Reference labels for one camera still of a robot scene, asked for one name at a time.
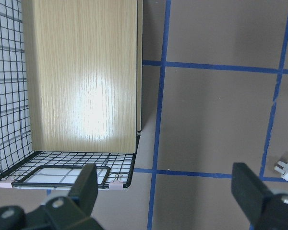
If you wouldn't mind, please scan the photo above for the wire basket with checked cloth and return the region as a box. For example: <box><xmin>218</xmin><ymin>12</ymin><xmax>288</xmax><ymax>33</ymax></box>
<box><xmin>0</xmin><ymin>0</ymin><xmax>143</xmax><ymax>189</ymax></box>

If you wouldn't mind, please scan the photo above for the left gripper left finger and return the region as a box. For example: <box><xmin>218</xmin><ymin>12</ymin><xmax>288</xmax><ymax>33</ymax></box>
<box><xmin>68</xmin><ymin>164</ymin><xmax>98</xmax><ymax>219</ymax></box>

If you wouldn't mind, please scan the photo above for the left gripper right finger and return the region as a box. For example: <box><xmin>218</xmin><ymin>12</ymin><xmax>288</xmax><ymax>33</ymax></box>
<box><xmin>231</xmin><ymin>162</ymin><xmax>274</xmax><ymax>224</ymax></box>

